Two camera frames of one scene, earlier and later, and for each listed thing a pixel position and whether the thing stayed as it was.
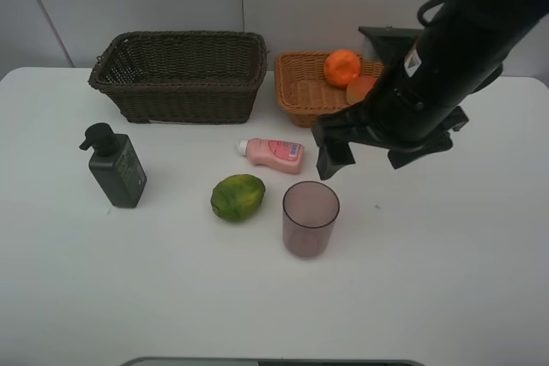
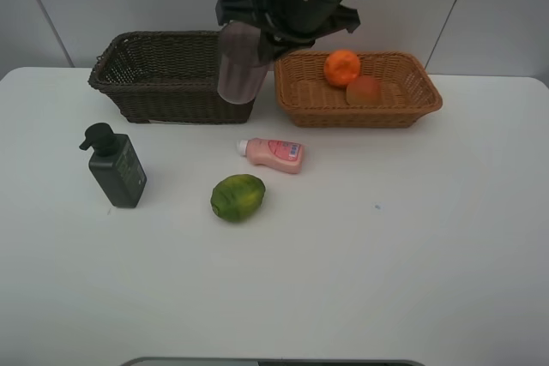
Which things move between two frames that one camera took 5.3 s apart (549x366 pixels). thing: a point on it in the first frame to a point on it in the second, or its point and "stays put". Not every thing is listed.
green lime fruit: [237, 196] stays put
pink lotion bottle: [279, 154] stays put
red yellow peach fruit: [357, 91] stays put
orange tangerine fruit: [342, 68] stays put
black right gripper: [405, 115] to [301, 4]
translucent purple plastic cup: [310, 210] to [241, 69]
